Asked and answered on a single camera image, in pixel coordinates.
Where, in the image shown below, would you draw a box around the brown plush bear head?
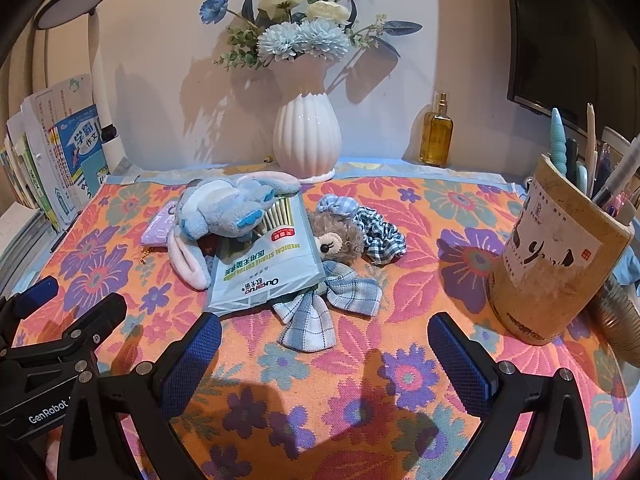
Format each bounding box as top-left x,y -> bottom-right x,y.
308,211 -> 363,266

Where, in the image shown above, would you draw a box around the floral orange tablecloth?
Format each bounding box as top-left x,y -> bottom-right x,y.
14,168 -> 634,479

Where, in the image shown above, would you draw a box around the purple tissue pack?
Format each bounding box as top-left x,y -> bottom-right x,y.
140,200 -> 177,248

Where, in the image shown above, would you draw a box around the blue plush bunny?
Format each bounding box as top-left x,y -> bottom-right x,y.
167,171 -> 300,290

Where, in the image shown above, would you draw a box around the cotton swab packet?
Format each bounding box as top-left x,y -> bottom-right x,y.
205,193 -> 324,316

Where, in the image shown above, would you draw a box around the blue white artificial flowers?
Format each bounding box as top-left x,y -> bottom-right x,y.
198,0 -> 422,70

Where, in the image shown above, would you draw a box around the dark monitor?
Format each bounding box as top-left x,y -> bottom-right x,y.
508,0 -> 639,140

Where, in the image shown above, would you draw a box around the white ribbed vase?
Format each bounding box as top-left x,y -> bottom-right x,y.
271,54 -> 343,184

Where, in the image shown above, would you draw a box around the woven storage basket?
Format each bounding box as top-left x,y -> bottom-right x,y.
588,275 -> 639,367

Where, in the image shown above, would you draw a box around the stack of books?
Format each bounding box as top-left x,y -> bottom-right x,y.
1,74 -> 96,296

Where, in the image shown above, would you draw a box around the white desk lamp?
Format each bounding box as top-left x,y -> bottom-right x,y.
34,0 -> 127,174

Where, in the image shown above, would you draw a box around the amber glass bottle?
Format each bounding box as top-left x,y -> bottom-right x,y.
419,92 -> 454,167

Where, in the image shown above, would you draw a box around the blue cover book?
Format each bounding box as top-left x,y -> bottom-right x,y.
47,105 -> 110,210

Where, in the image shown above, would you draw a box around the blue plaid bow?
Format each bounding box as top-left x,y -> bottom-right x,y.
272,260 -> 382,353

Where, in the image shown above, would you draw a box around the white pen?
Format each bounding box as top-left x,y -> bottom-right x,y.
592,136 -> 640,209

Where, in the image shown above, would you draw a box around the teal unicorn pen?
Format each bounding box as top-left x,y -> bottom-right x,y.
550,107 -> 567,176

